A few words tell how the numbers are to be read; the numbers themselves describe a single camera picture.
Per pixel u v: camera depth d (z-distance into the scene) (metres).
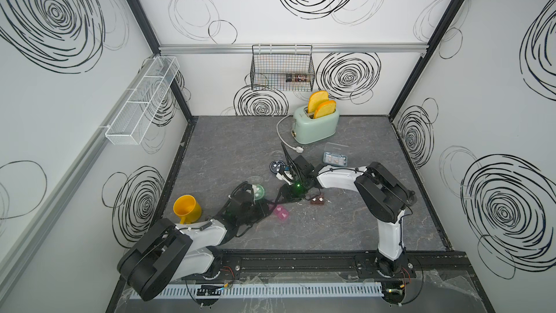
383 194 0.51
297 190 0.80
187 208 0.83
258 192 0.92
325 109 0.96
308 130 1.04
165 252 0.45
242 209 0.68
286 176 0.81
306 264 0.76
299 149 1.05
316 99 0.99
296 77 0.91
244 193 0.74
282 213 0.84
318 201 0.89
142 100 0.72
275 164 0.99
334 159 1.02
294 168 0.77
